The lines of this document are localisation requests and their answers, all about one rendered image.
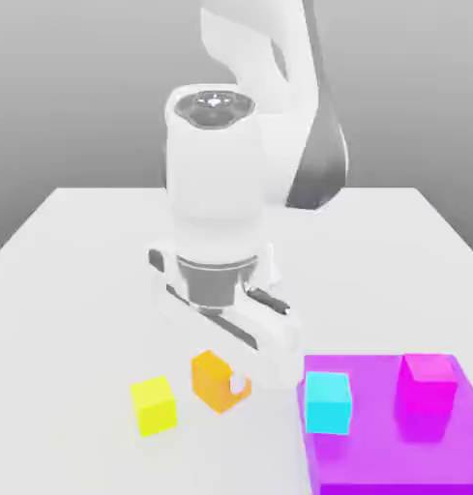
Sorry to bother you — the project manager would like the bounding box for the small cyan cube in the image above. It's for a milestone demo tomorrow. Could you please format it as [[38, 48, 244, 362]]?
[[304, 370, 353, 436]]

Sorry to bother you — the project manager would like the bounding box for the small magenta cube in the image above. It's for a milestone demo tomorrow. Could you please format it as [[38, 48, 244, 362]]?
[[397, 352, 460, 418]]

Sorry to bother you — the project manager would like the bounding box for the small orange cube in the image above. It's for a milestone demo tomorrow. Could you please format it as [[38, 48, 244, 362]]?
[[191, 348, 253, 415]]

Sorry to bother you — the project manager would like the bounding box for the large purple box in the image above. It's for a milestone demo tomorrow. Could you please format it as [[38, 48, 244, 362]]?
[[296, 353, 473, 495]]

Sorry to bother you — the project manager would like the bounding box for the small yellow cube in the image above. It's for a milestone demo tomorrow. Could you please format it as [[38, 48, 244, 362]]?
[[130, 374, 178, 439]]

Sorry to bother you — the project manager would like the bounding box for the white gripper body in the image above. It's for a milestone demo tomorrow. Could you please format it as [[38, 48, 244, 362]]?
[[150, 273, 304, 374]]

